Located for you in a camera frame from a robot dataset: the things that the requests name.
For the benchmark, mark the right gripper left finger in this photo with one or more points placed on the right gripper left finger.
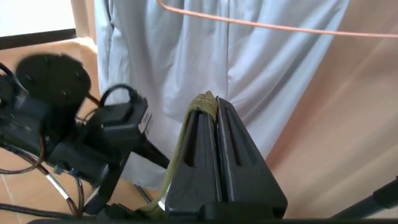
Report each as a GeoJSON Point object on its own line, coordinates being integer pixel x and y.
{"type": "Point", "coordinates": [192, 180]}

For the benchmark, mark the pale grey shorts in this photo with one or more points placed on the pale grey shorts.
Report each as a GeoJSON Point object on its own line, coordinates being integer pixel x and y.
{"type": "Point", "coordinates": [202, 56]}

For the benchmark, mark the black clothes rack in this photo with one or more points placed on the black clothes rack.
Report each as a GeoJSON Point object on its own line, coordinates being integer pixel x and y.
{"type": "Point", "coordinates": [385, 194]}

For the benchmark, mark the pink clothes hanger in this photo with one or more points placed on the pink clothes hanger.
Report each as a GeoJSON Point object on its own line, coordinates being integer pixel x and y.
{"type": "Point", "coordinates": [311, 30]}

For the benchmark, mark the green garment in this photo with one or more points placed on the green garment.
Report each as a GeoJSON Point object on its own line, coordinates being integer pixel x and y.
{"type": "Point", "coordinates": [205, 104]}

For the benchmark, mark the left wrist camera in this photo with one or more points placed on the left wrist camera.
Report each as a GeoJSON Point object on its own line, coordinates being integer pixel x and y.
{"type": "Point", "coordinates": [118, 124]}

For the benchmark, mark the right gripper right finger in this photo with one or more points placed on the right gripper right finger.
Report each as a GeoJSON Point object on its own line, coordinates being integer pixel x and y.
{"type": "Point", "coordinates": [252, 180]}

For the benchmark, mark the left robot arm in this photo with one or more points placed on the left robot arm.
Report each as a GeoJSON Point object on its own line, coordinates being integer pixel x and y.
{"type": "Point", "coordinates": [53, 77]}

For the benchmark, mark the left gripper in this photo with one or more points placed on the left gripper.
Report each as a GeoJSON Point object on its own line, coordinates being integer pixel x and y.
{"type": "Point", "coordinates": [81, 158]}

